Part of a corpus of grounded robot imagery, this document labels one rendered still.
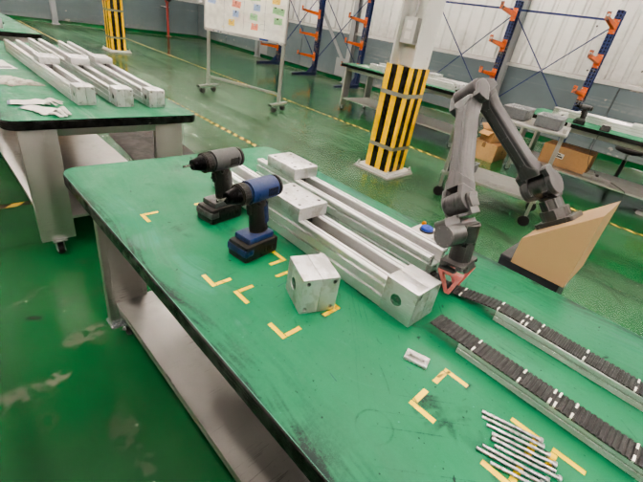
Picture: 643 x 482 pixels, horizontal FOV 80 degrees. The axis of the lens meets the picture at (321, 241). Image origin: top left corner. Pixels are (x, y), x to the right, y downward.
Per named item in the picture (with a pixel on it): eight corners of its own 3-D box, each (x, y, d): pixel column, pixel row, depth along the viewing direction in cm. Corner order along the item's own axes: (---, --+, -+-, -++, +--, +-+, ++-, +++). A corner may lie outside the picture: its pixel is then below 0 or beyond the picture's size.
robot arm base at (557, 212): (584, 213, 123) (546, 223, 133) (574, 189, 123) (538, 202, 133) (572, 220, 118) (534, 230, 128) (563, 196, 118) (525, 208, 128)
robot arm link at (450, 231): (476, 189, 97) (448, 201, 104) (447, 194, 91) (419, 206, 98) (490, 235, 96) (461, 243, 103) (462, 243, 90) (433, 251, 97)
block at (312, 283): (343, 308, 93) (350, 275, 88) (299, 314, 88) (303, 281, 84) (326, 283, 101) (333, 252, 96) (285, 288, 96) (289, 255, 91)
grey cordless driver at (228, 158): (244, 215, 126) (248, 150, 115) (192, 232, 112) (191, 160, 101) (229, 207, 130) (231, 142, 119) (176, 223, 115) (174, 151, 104)
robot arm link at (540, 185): (565, 198, 124) (547, 203, 129) (552, 168, 124) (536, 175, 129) (552, 205, 119) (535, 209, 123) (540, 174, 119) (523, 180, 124)
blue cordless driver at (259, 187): (279, 250, 111) (288, 178, 100) (225, 274, 97) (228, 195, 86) (261, 238, 115) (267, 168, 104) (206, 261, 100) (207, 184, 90)
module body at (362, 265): (402, 293, 102) (410, 267, 98) (378, 306, 95) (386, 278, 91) (236, 182, 148) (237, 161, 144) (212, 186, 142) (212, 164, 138)
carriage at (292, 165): (315, 183, 145) (318, 165, 141) (293, 187, 138) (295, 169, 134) (288, 168, 154) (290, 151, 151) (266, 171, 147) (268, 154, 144)
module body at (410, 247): (439, 272, 114) (448, 248, 110) (420, 282, 108) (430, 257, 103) (276, 175, 161) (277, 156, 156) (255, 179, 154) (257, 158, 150)
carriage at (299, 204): (324, 222, 118) (327, 202, 115) (297, 230, 111) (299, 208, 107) (291, 201, 127) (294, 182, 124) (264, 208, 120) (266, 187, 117)
